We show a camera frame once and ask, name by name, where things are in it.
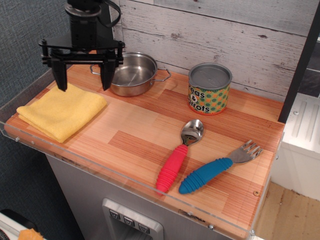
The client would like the stainless steel pot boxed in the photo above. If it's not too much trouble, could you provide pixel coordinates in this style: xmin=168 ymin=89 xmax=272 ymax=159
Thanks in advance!
xmin=89 ymin=51 xmax=172 ymax=98

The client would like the grey toy fridge cabinet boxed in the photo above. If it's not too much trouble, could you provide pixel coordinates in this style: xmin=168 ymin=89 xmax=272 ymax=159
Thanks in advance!
xmin=47 ymin=155 xmax=228 ymax=240

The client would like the red handled spoon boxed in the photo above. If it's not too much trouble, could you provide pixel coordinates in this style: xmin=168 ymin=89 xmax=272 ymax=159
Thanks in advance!
xmin=156 ymin=119 xmax=204 ymax=193

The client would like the clear acrylic guard rail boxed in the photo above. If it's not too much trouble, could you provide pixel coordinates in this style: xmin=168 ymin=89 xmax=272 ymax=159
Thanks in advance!
xmin=0 ymin=65 xmax=284 ymax=240

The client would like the peas and carrots can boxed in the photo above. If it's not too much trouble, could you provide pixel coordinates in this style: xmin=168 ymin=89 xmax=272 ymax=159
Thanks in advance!
xmin=188 ymin=62 xmax=233 ymax=116

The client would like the blue handled fork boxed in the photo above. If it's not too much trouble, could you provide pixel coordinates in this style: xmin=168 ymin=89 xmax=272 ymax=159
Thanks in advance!
xmin=178 ymin=140 xmax=263 ymax=195

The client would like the black vertical post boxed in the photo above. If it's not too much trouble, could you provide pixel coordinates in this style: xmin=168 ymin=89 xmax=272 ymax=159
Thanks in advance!
xmin=93 ymin=1 xmax=116 ymax=57

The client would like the white toy sink unit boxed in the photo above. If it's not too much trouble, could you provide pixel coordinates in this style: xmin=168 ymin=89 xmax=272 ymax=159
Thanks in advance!
xmin=271 ymin=93 xmax=320 ymax=200

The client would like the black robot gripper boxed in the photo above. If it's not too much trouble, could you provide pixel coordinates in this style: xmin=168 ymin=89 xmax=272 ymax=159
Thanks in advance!
xmin=38 ymin=4 xmax=125 ymax=92

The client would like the yellow cloth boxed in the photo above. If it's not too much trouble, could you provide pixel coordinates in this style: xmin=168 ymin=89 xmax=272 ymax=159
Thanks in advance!
xmin=16 ymin=83 xmax=107 ymax=143

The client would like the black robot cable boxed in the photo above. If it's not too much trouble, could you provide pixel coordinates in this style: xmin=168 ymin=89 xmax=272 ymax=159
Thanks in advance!
xmin=98 ymin=0 xmax=123 ymax=29

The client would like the orange object at corner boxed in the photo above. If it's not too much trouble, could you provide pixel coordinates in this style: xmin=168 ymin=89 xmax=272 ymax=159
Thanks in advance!
xmin=18 ymin=228 xmax=44 ymax=240

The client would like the silver dispenser button panel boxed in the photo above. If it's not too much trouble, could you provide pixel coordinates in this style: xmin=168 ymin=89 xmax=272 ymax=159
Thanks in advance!
xmin=102 ymin=198 xmax=164 ymax=240

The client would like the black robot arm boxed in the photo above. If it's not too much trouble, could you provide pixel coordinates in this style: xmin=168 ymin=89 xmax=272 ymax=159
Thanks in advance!
xmin=38 ymin=0 xmax=125 ymax=91

